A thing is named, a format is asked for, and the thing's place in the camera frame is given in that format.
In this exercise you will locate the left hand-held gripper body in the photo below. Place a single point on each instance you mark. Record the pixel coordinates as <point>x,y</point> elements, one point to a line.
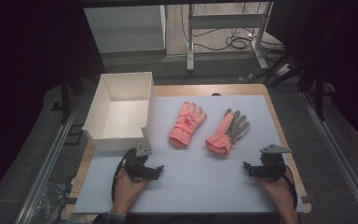
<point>140,161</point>

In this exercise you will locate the clear plastic bag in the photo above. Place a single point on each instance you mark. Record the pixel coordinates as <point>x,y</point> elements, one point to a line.
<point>52,200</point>

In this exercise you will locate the white power strip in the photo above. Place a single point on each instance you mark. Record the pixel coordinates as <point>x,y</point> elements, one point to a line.
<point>282,70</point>

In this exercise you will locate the white cabinet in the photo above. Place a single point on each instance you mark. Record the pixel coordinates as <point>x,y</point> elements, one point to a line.
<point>127,29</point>

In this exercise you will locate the white metal desk frame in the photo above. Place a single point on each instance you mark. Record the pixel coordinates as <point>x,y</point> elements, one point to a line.
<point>223,21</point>

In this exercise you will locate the pink glove with red print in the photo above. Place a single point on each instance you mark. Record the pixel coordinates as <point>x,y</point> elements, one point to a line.
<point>186,124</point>

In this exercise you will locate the white cardboard box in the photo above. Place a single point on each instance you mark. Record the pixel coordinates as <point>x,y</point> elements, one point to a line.
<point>121,118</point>

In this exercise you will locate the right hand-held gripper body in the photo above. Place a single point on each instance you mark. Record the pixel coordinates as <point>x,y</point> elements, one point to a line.
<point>272,163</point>

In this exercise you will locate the person's right hand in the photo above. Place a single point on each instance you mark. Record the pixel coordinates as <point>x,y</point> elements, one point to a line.
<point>276,188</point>

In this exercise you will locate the person's left hand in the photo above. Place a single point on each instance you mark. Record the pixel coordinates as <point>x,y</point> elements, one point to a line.
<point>129,188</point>

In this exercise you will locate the aluminium rail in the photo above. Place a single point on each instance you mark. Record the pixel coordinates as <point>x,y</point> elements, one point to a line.
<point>338,158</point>
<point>48,165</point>

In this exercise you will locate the black stand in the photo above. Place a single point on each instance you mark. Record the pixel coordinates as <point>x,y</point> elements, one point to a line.
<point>66,96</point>
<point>319,96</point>

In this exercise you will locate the pink glove with grey palm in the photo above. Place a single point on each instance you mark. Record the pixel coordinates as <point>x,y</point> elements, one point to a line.
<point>227,133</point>

